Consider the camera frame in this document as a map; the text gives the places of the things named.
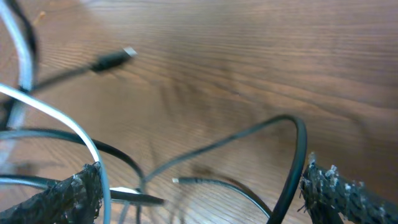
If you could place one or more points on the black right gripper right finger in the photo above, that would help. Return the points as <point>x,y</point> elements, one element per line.
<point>330,198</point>

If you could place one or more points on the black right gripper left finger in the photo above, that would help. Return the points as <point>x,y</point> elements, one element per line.
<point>76,199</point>

